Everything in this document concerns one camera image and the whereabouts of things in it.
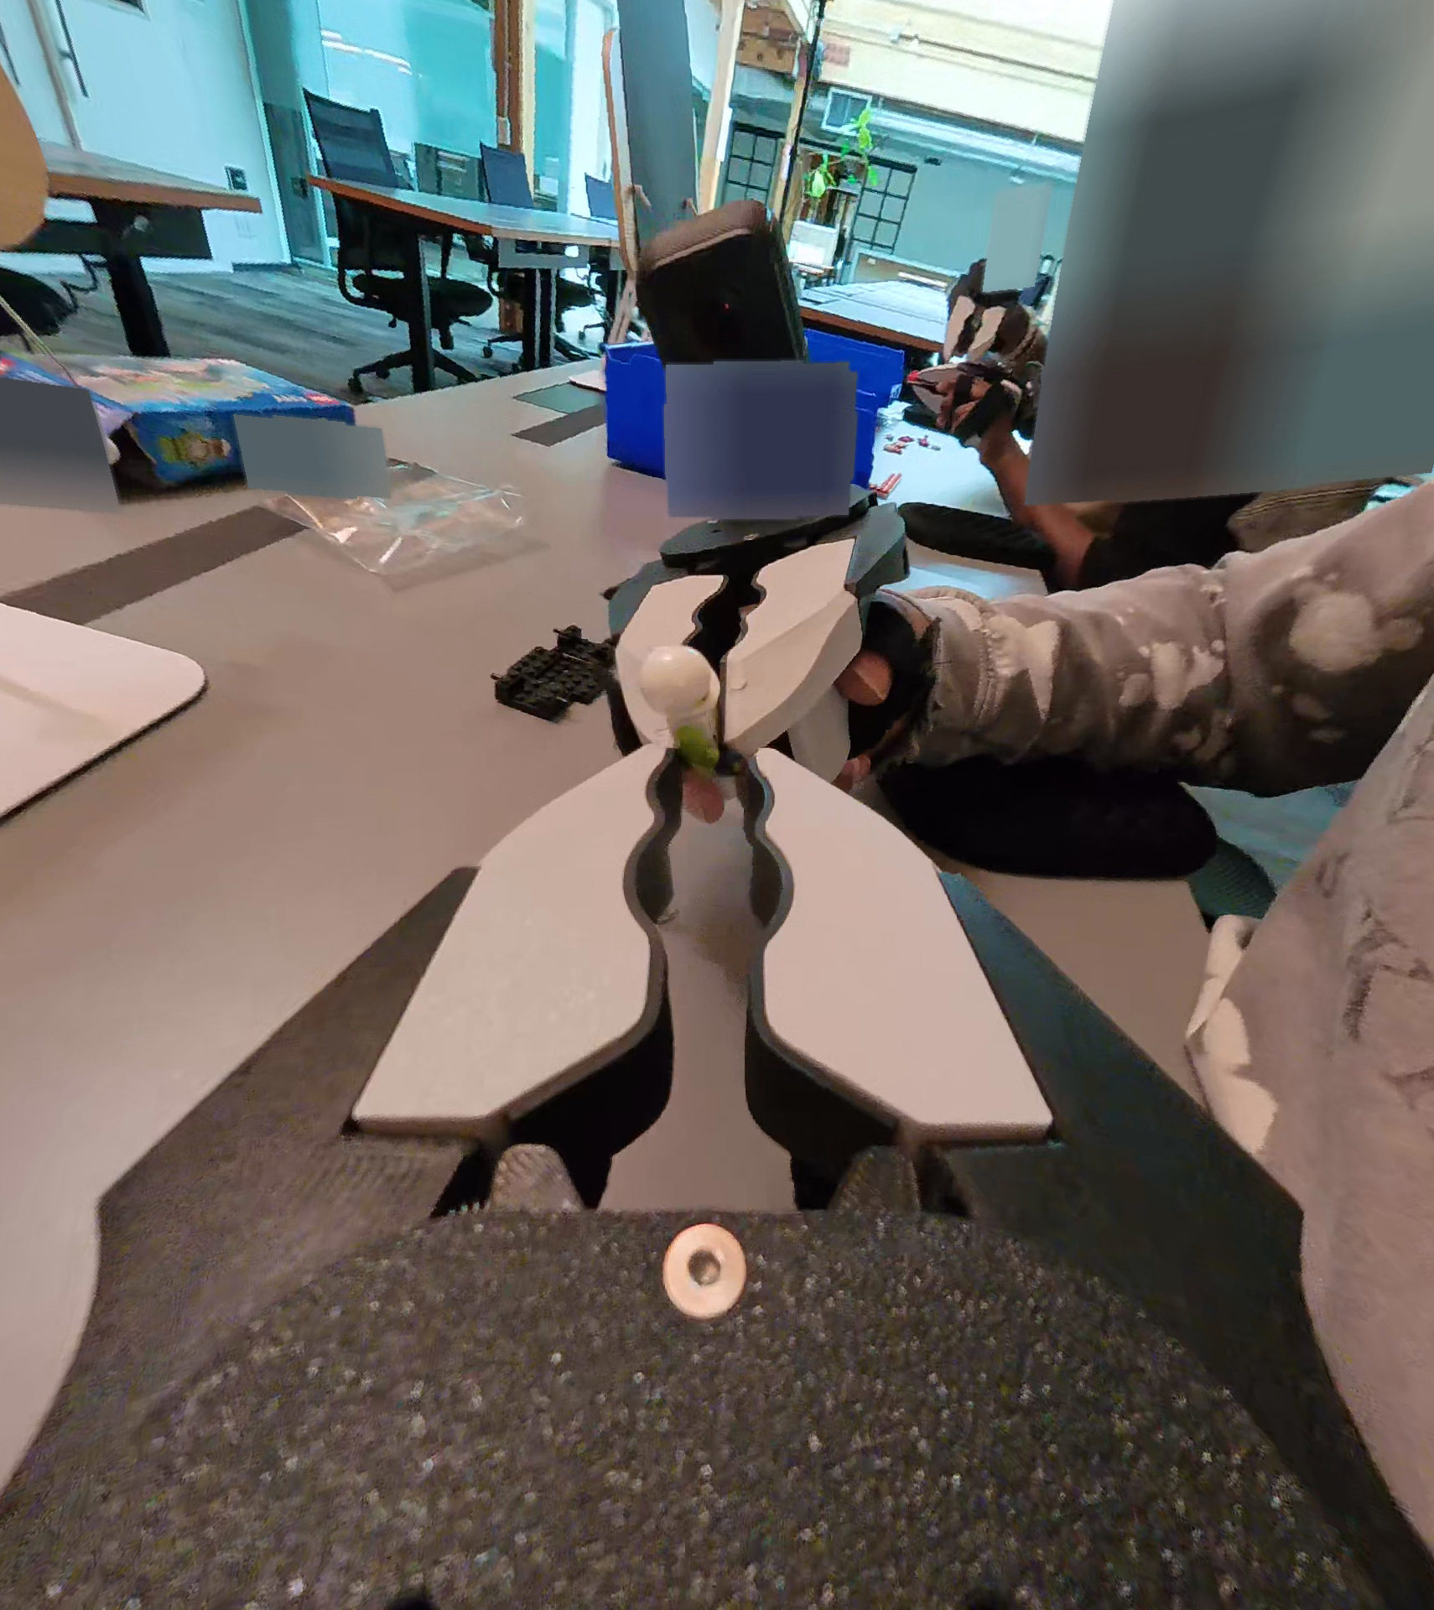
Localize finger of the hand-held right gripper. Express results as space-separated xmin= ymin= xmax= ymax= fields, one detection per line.
xmin=739 ymin=537 xmax=861 ymax=770
xmin=613 ymin=574 xmax=727 ymax=756

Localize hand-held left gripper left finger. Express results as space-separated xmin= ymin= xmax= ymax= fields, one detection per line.
xmin=354 ymin=746 xmax=675 ymax=1137

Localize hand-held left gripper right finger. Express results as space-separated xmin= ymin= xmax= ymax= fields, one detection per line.
xmin=742 ymin=746 xmax=1057 ymax=1147

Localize small white round lego piece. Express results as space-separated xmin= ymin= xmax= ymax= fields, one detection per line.
xmin=639 ymin=646 xmax=725 ymax=730

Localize green white lego minifigure torso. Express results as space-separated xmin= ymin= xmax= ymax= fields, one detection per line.
xmin=668 ymin=713 xmax=734 ymax=818

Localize clear bag of lego pieces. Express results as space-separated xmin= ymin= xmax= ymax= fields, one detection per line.
xmin=266 ymin=480 xmax=531 ymax=580

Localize blue lego set box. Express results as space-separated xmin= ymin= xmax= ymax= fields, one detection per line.
xmin=0 ymin=359 xmax=354 ymax=493

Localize white wire screen stand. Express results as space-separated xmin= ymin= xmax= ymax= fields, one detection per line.
xmin=0 ymin=583 xmax=208 ymax=871

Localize black lego chassis piece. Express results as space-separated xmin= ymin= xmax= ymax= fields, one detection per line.
xmin=491 ymin=630 xmax=625 ymax=724

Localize person's right hand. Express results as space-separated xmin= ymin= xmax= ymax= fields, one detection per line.
xmin=831 ymin=592 xmax=941 ymax=794

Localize blue plastic bin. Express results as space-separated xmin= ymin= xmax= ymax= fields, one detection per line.
xmin=605 ymin=329 xmax=909 ymax=493

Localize black textured oval pad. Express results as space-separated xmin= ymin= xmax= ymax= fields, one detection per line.
xmin=882 ymin=756 xmax=1222 ymax=882
xmin=901 ymin=504 xmax=1064 ymax=570

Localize long wooden desk black legs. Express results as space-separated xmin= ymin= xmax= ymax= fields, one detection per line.
xmin=311 ymin=177 xmax=631 ymax=392

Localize black office chair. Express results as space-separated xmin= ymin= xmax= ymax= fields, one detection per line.
xmin=304 ymin=89 xmax=491 ymax=392

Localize light mottled cloth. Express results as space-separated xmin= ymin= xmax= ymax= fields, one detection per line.
xmin=1182 ymin=580 xmax=1434 ymax=1610

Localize wooden desk black frame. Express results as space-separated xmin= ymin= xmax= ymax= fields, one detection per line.
xmin=39 ymin=147 xmax=266 ymax=359

